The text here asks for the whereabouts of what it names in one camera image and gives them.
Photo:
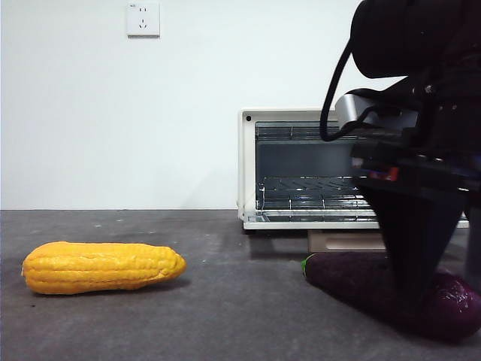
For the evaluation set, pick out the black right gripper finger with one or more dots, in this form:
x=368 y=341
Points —
x=413 y=233
x=475 y=244

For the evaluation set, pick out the purple eggplant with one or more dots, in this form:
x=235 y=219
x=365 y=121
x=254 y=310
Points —
x=349 y=278

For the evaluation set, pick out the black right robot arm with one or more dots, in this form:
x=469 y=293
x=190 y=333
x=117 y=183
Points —
x=413 y=30

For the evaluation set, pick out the cream white toaster oven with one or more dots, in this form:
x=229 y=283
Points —
x=248 y=169

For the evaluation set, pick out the yellow corn cob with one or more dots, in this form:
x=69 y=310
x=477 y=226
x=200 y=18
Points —
x=94 y=269

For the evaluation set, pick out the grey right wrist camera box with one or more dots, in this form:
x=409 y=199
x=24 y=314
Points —
x=360 y=107

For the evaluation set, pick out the white wall socket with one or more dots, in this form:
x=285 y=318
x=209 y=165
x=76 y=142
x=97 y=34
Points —
x=143 y=20

